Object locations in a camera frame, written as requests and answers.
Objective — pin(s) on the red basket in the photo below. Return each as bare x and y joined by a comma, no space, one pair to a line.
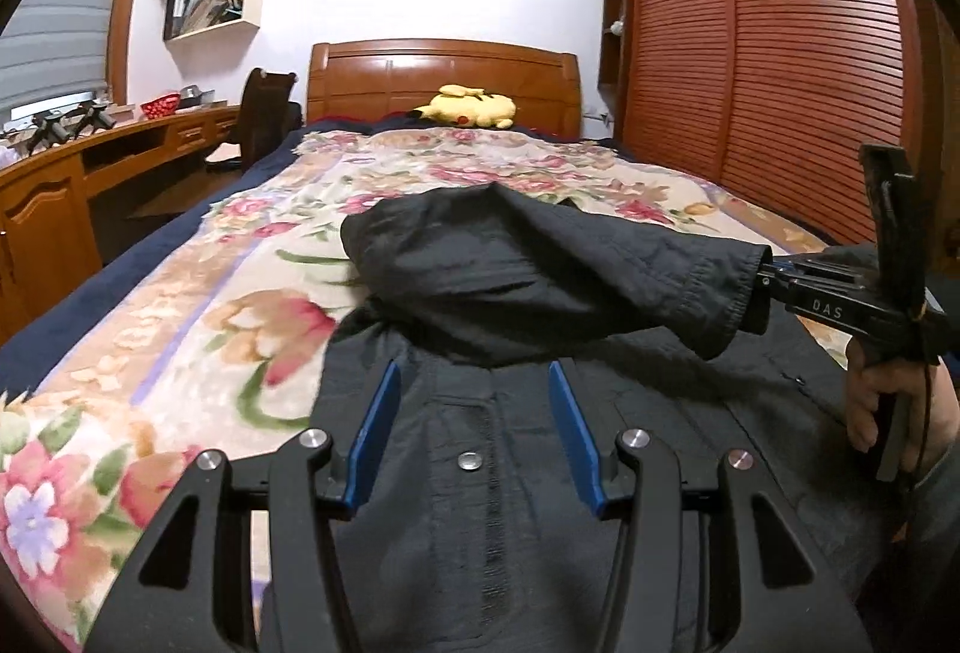
161,107

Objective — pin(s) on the person right hand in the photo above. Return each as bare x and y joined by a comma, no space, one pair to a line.
934,406

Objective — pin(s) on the black jacket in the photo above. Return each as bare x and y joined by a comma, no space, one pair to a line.
474,538

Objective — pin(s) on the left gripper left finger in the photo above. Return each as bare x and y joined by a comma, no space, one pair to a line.
241,555

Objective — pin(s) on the yellow Pikachu plush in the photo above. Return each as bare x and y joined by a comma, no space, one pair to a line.
466,106

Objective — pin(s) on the wooden headboard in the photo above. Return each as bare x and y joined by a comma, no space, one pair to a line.
367,80

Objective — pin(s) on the wooden desk cabinet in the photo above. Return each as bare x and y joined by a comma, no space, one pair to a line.
49,247

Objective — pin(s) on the grey window blind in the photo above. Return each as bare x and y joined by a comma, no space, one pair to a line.
52,49

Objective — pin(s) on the floral blanket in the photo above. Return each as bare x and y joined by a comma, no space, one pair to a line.
82,476

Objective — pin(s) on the wooden louvered wardrobe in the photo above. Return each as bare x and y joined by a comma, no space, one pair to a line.
770,99

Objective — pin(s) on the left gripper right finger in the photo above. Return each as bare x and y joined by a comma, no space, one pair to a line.
762,583

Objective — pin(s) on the dark wooden chair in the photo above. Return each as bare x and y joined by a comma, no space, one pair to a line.
265,116

